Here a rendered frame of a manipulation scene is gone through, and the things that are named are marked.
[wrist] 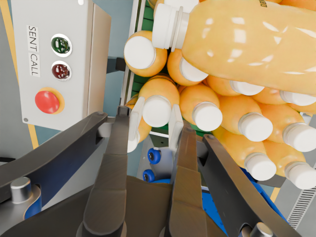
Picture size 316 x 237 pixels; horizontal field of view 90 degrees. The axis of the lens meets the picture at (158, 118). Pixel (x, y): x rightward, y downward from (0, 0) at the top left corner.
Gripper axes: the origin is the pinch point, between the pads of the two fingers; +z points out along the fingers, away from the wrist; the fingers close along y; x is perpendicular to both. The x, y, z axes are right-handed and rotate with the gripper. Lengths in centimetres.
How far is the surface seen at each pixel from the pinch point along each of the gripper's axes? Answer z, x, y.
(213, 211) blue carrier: 11.7, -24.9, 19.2
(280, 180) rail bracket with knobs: 16.1, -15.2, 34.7
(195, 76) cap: 4.2, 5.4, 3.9
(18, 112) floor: 117, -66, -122
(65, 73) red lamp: 5.5, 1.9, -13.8
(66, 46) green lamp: 5.5, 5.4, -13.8
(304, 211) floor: 116, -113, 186
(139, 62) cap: 4.2, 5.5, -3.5
